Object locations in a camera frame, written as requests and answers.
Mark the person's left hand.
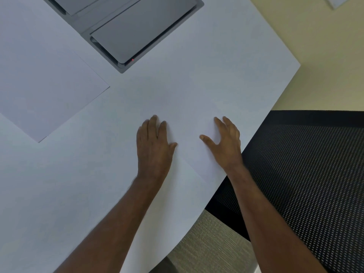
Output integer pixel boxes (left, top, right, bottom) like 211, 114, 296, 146
136, 115, 178, 180

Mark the person's right hand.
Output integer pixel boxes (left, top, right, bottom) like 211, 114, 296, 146
199, 116, 244, 171

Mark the person's left forearm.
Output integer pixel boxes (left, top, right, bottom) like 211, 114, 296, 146
53, 173, 169, 273

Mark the person's right forearm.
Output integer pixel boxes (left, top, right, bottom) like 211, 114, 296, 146
225, 161, 328, 273

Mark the black mesh office chair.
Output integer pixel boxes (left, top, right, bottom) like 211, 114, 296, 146
204, 110, 364, 273

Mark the grey table power box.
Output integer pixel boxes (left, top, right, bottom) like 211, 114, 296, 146
40, 0, 205, 74

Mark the white paper sheet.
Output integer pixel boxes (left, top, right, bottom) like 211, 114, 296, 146
0, 14, 110, 144

